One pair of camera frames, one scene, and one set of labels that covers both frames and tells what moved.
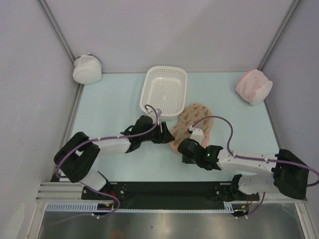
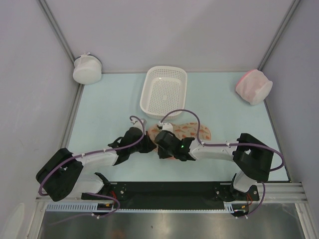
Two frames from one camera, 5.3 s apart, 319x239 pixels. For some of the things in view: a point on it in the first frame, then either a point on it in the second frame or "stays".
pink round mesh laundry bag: [253, 86] stays
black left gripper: [164, 137] to [149, 144]
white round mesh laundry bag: [87, 69] stays
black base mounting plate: [166, 191] stays
